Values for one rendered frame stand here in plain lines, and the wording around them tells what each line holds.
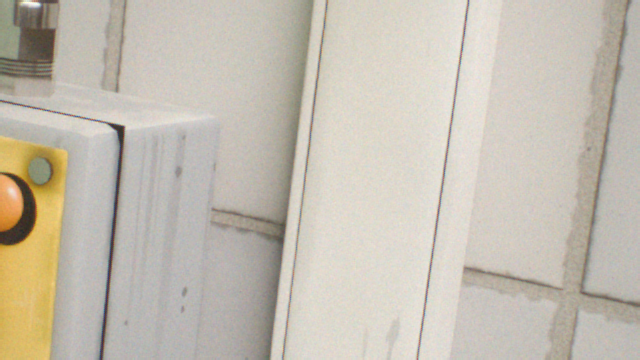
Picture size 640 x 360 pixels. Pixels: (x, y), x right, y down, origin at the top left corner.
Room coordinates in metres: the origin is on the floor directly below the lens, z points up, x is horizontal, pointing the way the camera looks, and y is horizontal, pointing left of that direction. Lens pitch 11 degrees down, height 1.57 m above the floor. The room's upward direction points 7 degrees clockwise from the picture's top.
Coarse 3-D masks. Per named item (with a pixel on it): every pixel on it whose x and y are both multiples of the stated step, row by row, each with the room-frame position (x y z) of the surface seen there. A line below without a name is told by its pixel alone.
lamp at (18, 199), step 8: (0, 176) 0.33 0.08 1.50; (0, 184) 0.33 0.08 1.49; (8, 184) 0.33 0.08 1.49; (16, 184) 0.33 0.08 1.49; (0, 192) 0.33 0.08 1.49; (8, 192) 0.33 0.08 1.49; (16, 192) 0.33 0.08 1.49; (0, 200) 0.33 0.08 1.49; (8, 200) 0.33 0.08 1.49; (16, 200) 0.33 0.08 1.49; (0, 208) 0.33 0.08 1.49; (8, 208) 0.33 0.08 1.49; (16, 208) 0.33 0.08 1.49; (0, 216) 0.33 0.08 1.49; (8, 216) 0.33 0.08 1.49; (16, 216) 0.33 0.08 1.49; (0, 224) 0.33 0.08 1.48; (8, 224) 0.33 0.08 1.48
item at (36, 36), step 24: (0, 0) 0.37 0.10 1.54; (24, 0) 0.37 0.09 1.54; (48, 0) 0.37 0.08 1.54; (0, 24) 0.37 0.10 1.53; (24, 24) 0.37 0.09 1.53; (48, 24) 0.37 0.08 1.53; (0, 48) 0.37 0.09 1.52; (24, 48) 0.37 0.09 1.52; (48, 48) 0.37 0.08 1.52; (0, 72) 0.37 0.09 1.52; (24, 72) 0.37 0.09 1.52; (48, 72) 0.38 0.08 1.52; (48, 96) 0.37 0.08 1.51
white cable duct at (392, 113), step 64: (320, 0) 0.36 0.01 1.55; (384, 0) 0.35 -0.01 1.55; (448, 0) 0.35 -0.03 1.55; (320, 64) 0.36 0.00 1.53; (384, 64) 0.35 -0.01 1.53; (448, 64) 0.35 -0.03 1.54; (320, 128) 0.36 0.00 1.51; (384, 128) 0.35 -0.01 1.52; (448, 128) 0.35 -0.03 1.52; (320, 192) 0.36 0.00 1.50; (384, 192) 0.35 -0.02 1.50; (448, 192) 0.34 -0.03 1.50; (320, 256) 0.36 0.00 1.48; (384, 256) 0.35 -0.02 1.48; (448, 256) 0.34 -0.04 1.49; (320, 320) 0.36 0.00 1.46; (384, 320) 0.35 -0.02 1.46; (448, 320) 0.35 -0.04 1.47
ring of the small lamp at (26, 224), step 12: (12, 180) 0.33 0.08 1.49; (24, 192) 0.33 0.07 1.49; (24, 204) 0.33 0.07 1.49; (36, 204) 0.33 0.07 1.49; (24, 216) 0.33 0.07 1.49; (36, 216) 0.33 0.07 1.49; (12, 228) 0.33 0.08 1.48; (24, 228) 0.33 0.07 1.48; (0, 240) 0.33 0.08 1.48; (12, 240) 0.33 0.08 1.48
